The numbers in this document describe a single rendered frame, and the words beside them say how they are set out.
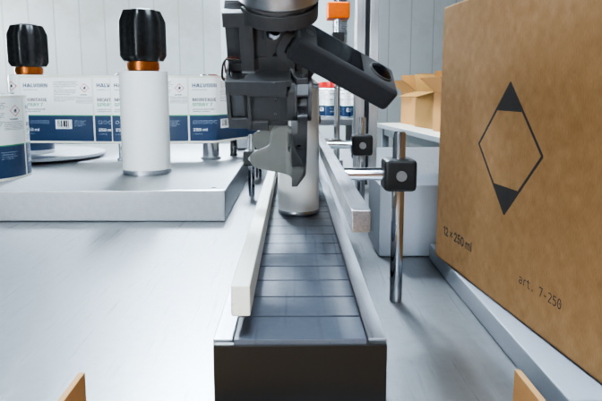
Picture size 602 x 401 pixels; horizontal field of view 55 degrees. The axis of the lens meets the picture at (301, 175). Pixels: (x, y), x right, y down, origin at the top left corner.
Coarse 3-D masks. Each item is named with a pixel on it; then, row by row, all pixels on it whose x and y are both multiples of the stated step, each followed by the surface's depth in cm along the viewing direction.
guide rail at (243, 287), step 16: (272, 176) 80; (272, 192) 75; (256, 208) 59; (256, 224) 52; (256, 240) 46; (256, 256) 42; (240, 272) 38; (256, 272) 42; (240, 288) 36; (240, 304) 36
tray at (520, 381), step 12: (84, 372) 34; (516, 372) 34; (72, 384) 33; (84, 384) 34; (516, 384) 34; (528, 384) 33; (72, 396) 32; (84, 396) 34; (516, 396) 34; (528, 396) 32; (540, 396) 31
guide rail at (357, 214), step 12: (324, 144) 77; (324, 156) 64; (336, 168) 53; (336, 180) 47; (348, 180) 46; (336, 192) 47; (348, 192) 41; (348, 204) 37; (360, 204) 37; (348, 216) 36; (360, 216) 35; (360, 228) 35
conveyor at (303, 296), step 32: (320, 192) 88; (288, 224) 67; (320, 224) 67; (288, 256) 54; (320, 256) 54; (256, 288) 45; (288, 288) 45; (320, 288) 45; (256, 320) 39; (288, 320) 39; (320, 320) 39; (352, 320) 39
